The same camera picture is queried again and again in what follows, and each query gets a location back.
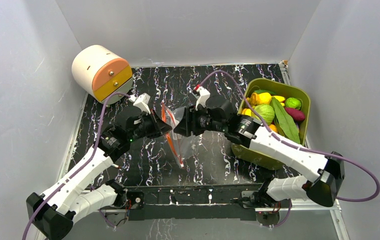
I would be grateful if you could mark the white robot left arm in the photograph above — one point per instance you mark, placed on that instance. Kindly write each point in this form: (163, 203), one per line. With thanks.
(55, 211)

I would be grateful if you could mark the green toy cabbage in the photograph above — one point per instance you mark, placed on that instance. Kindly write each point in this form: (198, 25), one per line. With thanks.
(265, 111)

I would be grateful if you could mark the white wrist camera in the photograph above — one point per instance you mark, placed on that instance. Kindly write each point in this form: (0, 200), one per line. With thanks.
(141, 102)
(201, 94)

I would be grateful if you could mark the lime green toy fruit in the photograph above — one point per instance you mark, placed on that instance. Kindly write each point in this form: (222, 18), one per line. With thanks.
(294, 103)

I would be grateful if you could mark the olive green plastic bin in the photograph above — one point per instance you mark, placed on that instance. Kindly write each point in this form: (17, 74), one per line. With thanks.
(279, 89)

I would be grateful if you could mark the yellow toy banana bunch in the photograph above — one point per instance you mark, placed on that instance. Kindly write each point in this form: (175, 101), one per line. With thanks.
(264, 98)

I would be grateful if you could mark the round white mini drawer cabinet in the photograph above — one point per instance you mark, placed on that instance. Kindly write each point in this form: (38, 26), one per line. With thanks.
(101, 72)

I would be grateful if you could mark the long green toy leaf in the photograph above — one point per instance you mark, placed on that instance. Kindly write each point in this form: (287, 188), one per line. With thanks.
(285, 121)

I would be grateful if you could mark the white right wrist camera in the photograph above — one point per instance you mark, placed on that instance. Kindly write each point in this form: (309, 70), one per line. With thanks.
(201, 94)

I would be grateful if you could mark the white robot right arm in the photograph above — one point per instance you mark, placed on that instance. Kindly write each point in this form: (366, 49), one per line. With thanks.
(320, 177)

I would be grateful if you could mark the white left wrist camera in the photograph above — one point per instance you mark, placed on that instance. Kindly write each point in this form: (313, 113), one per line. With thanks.
(141, 102)

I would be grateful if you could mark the clear zip bag orange zipper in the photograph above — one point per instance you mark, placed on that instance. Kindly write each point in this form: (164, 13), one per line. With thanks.
(182, 147)

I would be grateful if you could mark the orange toy fruit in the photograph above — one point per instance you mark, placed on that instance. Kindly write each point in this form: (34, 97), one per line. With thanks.
(273, 128)

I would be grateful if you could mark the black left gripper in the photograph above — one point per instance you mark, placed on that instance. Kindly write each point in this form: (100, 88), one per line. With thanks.
(160, 127)

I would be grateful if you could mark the purple toy sweet potato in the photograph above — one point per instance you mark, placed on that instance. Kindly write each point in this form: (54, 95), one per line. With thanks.
(297, 115)

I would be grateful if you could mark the red white marker pen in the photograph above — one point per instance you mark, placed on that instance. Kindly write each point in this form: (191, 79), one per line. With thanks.
(116, 166)

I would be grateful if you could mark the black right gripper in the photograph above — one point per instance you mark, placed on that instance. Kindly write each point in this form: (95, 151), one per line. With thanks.
(191, 120)

